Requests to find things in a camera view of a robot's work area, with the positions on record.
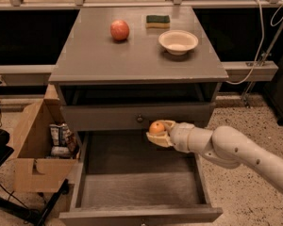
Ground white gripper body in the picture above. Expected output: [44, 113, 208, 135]
[170, 122, 194, 153]

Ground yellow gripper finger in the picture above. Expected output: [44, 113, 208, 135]
[146, 132, 174, 148]
[160, 121, 175, 131]

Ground small orange fruit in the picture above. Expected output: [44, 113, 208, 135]
[149, 121, 165, 134]

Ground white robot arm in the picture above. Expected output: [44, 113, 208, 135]
[146, 121, 283, 194]

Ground grey wooden drawer cabinet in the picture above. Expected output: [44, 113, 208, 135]
[48, 6, 229, 149]

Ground white paper bowl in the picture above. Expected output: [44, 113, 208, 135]
[158, 30, 199, 56]

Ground snack packets in box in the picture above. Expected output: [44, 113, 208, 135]
[49, 123, 78, 158]

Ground green and yellow sponge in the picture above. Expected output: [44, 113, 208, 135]
[146, 15, 170, 28]

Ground red apple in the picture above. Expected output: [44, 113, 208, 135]
[110, 20, 130, 41]

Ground brown cardboard box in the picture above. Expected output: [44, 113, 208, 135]
[10, 85, 77, 193]

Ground white cable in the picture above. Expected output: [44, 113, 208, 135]
[225, 0, 283, 86]

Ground black stand with cables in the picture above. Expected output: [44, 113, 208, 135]
[0, 129, 69, 226]

